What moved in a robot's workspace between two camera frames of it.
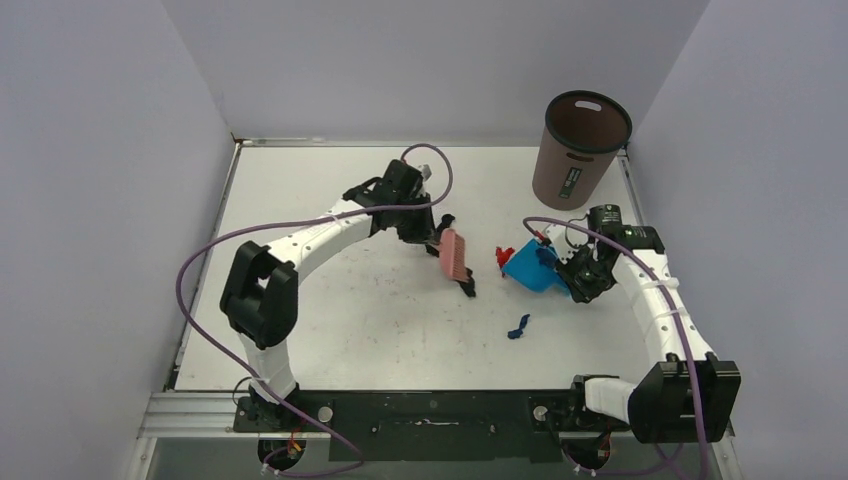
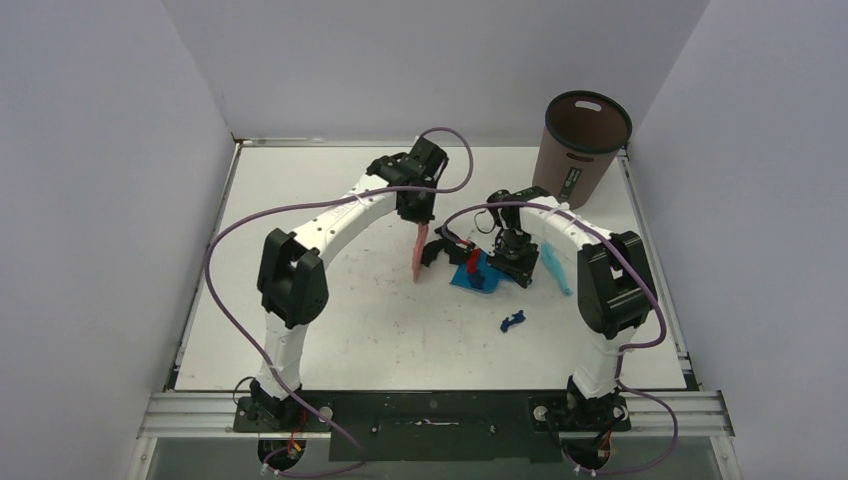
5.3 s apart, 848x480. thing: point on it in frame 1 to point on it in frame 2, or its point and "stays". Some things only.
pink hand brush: (453, 255) to (419, 248)
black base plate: (436, 425) stays
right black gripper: (570, 273) to (511, 266)
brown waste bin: (582, 134) stays
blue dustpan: (532, 267) to (486, 280)
